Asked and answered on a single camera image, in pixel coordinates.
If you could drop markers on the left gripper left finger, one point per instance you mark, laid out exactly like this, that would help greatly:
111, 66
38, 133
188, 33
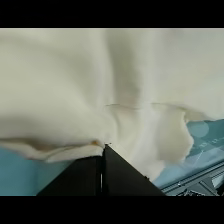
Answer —
78, 178

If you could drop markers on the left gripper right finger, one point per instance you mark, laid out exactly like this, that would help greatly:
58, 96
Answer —
125, 178

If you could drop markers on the cream white garment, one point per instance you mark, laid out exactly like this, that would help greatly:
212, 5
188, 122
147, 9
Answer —
83, 83

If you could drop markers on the silver frame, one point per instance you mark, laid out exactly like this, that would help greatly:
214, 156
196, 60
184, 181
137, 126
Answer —
203, 185

